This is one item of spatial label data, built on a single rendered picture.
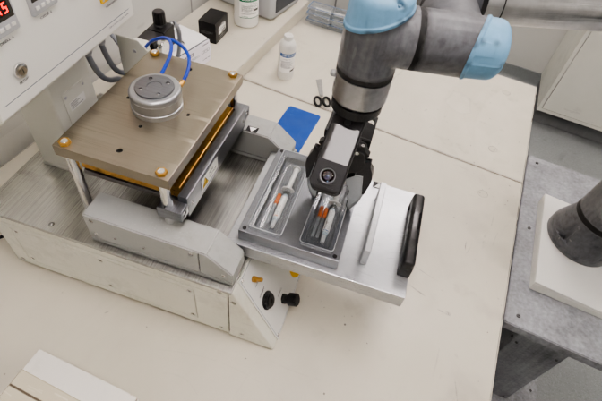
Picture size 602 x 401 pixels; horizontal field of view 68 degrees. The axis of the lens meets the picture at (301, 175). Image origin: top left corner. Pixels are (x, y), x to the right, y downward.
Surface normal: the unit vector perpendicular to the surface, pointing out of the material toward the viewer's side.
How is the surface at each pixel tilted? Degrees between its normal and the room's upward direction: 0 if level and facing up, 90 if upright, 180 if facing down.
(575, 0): 68
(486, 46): 57
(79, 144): 0
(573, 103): 90
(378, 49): 90
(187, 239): 0
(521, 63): 90
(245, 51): 0
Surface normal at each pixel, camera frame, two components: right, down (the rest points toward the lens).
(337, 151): -0.08, -0.22
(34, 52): 0.95, 0.29
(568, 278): 0.15, -0.63
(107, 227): -0.29, 0.69
